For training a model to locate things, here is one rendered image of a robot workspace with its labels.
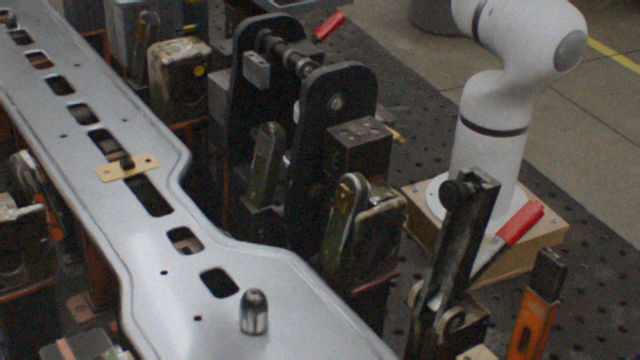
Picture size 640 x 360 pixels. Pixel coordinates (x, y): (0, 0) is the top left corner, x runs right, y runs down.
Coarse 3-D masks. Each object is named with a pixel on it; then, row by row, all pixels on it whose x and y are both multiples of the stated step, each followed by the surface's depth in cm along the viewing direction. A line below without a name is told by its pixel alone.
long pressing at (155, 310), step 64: (0, 0) 147; (0, 64) 126; (64, 64) 127; (64, 128) 111; (128, 128) 112; (64, 192) 99; (128, 192) 100; (128, 256) 90; (192, 256) 90; (256, 256) 91; (128, 320) 82; (192, 320) 82; (320, 320) 83
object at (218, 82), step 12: (216, 72) 112; (228, 72) 112; (216, 84) 110; (228, 84) 109; (216, 96) 111; (216, 108) 112; (216, 120) 113; (216, 132) 115; (216, 144) 116; (216, 156) 120; (216, 168) 121; (228, 168) 118; (216, 180) 123; (228, 180) 119; (216, 192) 124; (228, 192) 120; (216, 204) 125; (228, 204) 122; (216, 216) 126; (228, 216) 122; (228, 228) 124
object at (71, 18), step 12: (72, 0) 146; (84, 0) 147; (96, 0) 148; (72, 12) 147; (84, 12) 148; (96, 12) 149; (72, 24) 149; (84, 24) 149; (96, 24) 151; (84, 36) 151; (96, 36) 153; (96, 48) 154; (108, 60) 157
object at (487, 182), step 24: (456, 192) 67; (480, 192) 68; (456, 216) 72; (480, 216) 70; (456, 240) 73; (480, 240) 72; (432, 264) 75; (456, 264) 72; (432, 288) 77; (456, 288) 74
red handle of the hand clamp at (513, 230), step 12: (528, 204) 78; (540, 204) 78; (516, 216) 78; (528, 216) 77; (540, 216) 78; (504, 228) 78; (516, 228) 77; (528, 228) 78; (492, 240) 78; (504, 240) 77; (516, 240) 77; (480, 252) 78; (492, 252) 77; (504, 252) 78; (480, 264) 77; (444, 288) 77; (432, 300) 77; (432, 312) 77
